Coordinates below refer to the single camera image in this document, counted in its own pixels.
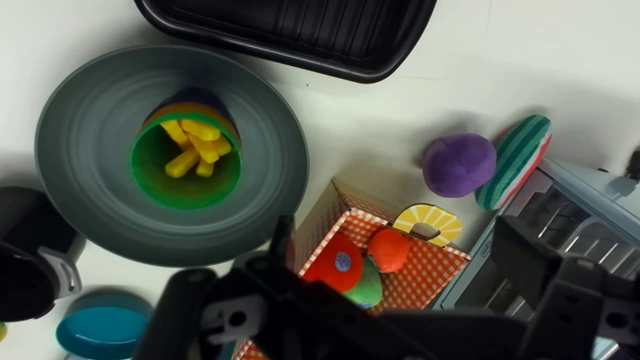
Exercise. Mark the orange checkered basket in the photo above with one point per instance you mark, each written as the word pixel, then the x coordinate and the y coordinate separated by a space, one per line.
pixel 359 214

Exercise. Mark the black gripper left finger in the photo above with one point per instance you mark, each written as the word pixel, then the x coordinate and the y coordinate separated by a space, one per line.
pixel 174 324

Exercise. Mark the grey oval plate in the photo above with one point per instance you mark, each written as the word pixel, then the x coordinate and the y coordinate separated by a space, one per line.
pixel 84 144

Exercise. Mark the green striped watermelon slice toy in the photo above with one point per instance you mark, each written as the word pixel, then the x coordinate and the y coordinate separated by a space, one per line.
pixel 518 153

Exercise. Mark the yellow lemon slice toy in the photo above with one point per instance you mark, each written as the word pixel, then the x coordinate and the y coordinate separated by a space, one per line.
pixel 428 223

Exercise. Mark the teal toy pot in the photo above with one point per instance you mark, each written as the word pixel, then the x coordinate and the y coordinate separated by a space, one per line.
pixel 104 324

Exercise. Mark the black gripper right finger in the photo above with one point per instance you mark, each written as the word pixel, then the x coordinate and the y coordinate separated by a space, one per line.
pixel 574 298

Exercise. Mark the light blue toy toaster oven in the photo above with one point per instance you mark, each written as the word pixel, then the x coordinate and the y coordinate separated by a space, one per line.
pixel 567 206

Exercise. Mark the stacked coloured plastic cups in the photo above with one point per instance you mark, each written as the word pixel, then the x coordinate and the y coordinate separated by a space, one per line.
pixel 152 151

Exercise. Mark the purple plush toy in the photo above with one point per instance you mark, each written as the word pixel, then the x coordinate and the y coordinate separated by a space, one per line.
pixel 456 165

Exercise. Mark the black rectangular baking tray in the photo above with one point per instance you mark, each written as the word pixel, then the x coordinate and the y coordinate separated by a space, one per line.
pixel 361 41

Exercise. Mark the yellow toy fries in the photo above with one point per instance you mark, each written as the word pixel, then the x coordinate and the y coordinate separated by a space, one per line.
pixel 200 147

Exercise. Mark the red and green plush toy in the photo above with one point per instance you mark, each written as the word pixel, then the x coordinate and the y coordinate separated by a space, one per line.
pixel 344 269

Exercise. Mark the orange round toy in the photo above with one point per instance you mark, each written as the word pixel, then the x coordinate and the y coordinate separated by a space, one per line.
pixel 388 248

